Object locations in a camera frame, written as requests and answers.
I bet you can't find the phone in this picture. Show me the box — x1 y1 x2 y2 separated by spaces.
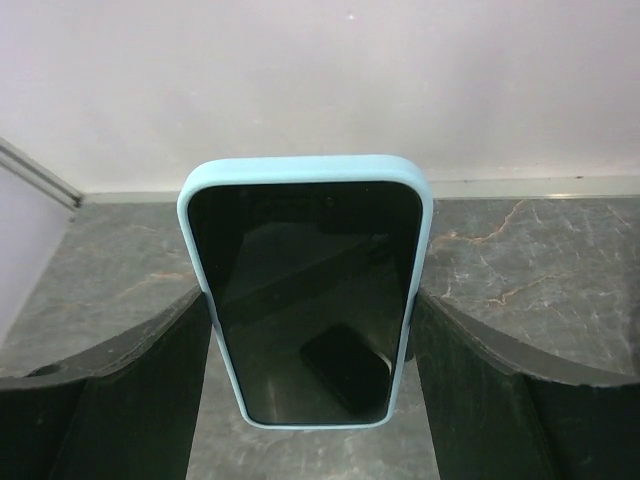
177 154 433 430

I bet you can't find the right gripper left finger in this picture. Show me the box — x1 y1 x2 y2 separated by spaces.
1 288 212 479

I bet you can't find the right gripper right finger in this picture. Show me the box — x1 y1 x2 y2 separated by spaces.
411 293 639 479

